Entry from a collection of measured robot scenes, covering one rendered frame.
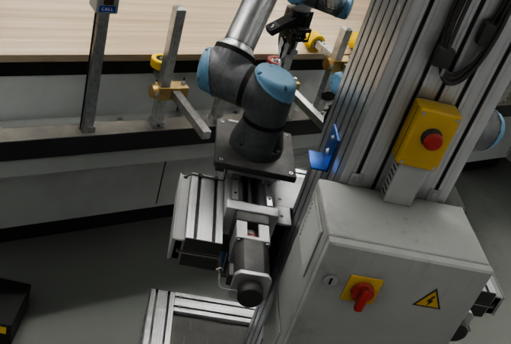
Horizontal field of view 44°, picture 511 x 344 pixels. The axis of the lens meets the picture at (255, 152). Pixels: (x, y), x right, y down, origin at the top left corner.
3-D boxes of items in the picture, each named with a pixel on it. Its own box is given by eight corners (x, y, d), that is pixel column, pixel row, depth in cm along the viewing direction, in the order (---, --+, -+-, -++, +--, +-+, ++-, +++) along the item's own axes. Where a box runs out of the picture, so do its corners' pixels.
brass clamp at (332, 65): (353, 72, 266) (357, 62, 263) (328, 72, 258) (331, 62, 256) (344, 65, 270) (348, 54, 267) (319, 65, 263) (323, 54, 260)
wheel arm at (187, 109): (209, 141, 212) (212, 130, 210) (200, 141, 210) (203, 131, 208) (160, 75, 241) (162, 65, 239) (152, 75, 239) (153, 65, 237)
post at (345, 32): (316, 129, 278) (353, 28, 252) (309, 129, 276) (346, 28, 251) (312, 124, 280) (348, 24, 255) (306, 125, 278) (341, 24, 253)
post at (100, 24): (94, 132, 220) (112, 12, 196) (80, 133, 218) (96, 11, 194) (90, 125, 223) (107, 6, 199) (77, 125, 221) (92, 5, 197)
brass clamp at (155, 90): (187, 100, 231) (190, 88, 228) (153, 102, 224) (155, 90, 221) (180, 91, 235) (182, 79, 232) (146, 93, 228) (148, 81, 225)
